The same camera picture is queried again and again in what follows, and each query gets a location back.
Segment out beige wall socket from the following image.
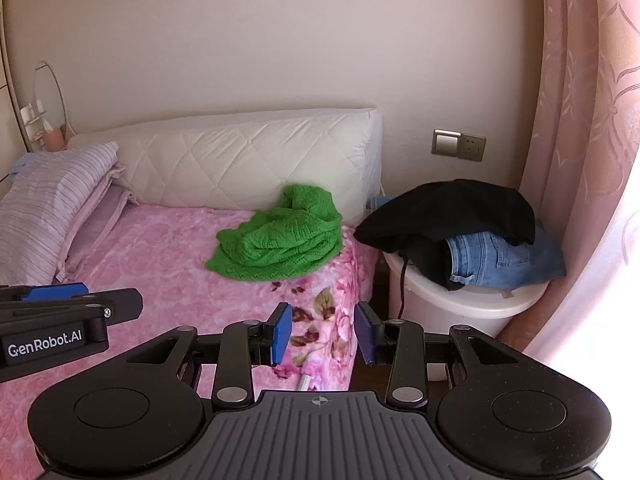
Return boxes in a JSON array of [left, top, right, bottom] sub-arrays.
[[457, 132, 487, 163]]

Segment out white round bin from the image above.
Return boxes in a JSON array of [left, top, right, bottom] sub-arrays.
[[382, 249, 547, 382]]

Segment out oval mirror with shelf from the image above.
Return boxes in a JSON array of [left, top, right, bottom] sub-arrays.
[[19, 60, 71, 154]]

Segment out blue jeans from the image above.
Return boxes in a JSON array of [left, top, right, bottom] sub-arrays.
[[445, 219, 568, 291]]

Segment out pink pillow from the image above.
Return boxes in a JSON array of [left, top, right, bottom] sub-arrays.
[[54, 162, 140, 282]]

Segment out black garment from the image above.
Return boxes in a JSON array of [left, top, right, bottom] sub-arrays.
[[354, 178, 537, 292]]

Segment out beige wall switch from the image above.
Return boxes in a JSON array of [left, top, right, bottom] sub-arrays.
[[431, 128, 464, 157]]

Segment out pink patterned curtain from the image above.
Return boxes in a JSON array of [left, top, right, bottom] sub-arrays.
[[500, 0, 640, 377]]

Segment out pink floral blanket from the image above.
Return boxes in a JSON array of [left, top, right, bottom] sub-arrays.
[[0, 199, 382, 480]]

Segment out green knitted sweater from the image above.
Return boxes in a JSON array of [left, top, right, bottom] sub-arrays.
[[205, 184, 345, 282]]

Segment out white quilted cushion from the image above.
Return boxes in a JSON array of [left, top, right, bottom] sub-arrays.
[[67, 107, 385, 225]]

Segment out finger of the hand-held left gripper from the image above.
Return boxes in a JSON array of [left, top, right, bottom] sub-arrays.
[[0, 288, 144, 323], [0, 283, 90, 304]]

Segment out cream panelled headboard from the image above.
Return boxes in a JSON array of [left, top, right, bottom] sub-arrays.
[[0, 0, 32, 182]]

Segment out black cable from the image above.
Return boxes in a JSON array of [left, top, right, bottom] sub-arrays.
[[397, 254, 410, 319]]

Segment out lilac striped quilt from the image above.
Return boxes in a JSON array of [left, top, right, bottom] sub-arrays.
[[0, 142, 121, 287]]

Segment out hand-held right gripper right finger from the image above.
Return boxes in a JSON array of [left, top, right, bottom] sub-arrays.
[[354, 301, 521, 409]]

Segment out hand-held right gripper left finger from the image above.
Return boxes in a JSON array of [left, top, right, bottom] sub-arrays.
[[124, 302, 294, 409]]

